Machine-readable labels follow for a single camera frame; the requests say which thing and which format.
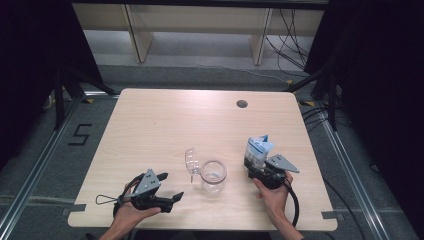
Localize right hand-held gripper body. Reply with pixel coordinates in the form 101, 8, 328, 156
248, 153, 300, 190

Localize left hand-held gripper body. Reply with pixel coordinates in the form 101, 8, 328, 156
128, 168, 174, 214

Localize white and blue milk pouch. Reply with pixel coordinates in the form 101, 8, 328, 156
244, 134, 276, 171

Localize clear hinged jar lid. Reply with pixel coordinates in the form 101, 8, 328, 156
184, 147, 202, 184

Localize clear glass jar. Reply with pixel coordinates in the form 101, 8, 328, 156
199, 159, 228, 195

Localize person's right hand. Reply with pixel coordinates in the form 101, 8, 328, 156
252, 171, 294, 221

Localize person's left hand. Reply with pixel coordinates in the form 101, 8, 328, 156
113, 181, 163, 233

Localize black metal stand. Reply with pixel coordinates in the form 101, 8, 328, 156
284, 63, 340, 132
52, 66, 118, 131

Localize black curtain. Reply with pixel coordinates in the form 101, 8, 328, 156
0, 0, 105, 172
304, 0, 424, 240

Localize beige wooden shelf unit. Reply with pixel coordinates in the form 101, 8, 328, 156
72, 3, 326, 67

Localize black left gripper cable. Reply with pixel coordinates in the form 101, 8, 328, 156
112, 173, 146, 218

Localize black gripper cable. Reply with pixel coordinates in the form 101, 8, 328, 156
283, 181, 300, 228
112, 173, 146, 218

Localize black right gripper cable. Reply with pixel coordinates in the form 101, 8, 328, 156
283, 181, 300, 228

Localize thin wire loop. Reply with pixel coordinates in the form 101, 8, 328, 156
95, 194, 122, 205

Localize black cables beside rail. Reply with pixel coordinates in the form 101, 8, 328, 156
301, 106, 352, 132

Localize aluminium floor rail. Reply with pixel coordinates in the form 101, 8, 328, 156
318, 109, 392, 240
0, 95, 84, 240

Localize thin black floor cable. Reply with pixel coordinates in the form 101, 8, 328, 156
323, 179, 368, 240

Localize thin grey floor cable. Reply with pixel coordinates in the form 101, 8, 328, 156
179, 61, 291, 84

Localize bundle of black cables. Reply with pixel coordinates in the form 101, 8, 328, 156
264, 8, 312, 72

